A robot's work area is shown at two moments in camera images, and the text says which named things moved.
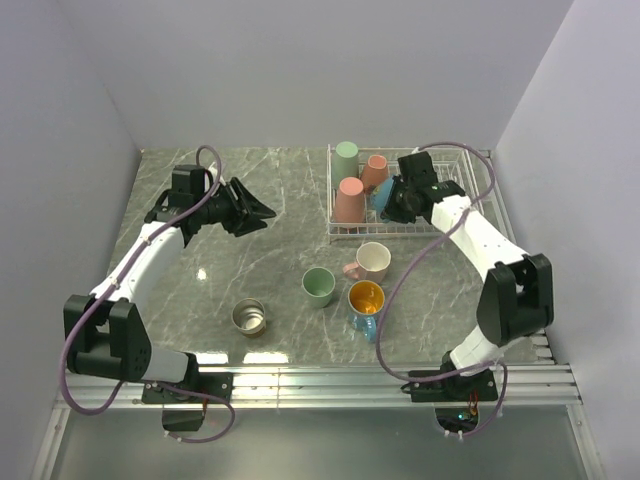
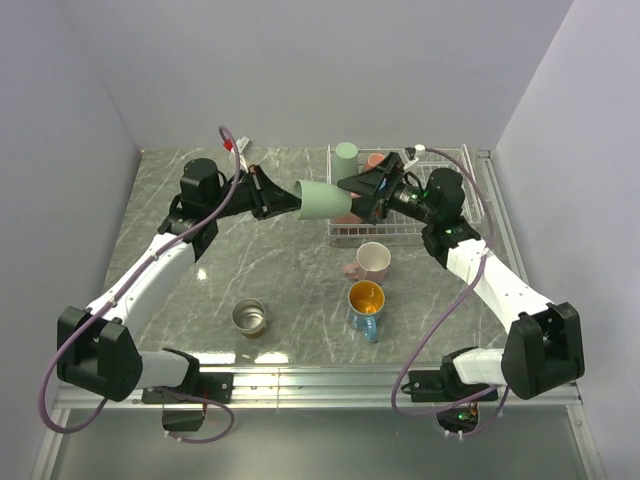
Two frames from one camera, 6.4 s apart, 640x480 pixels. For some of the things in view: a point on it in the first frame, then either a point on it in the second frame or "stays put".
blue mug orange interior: x=365 y=300 stays put
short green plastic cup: x=318 y=286 -> x=321 y=199
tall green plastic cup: x=345 y=162 stays put
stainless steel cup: x=249 y=316 stays put
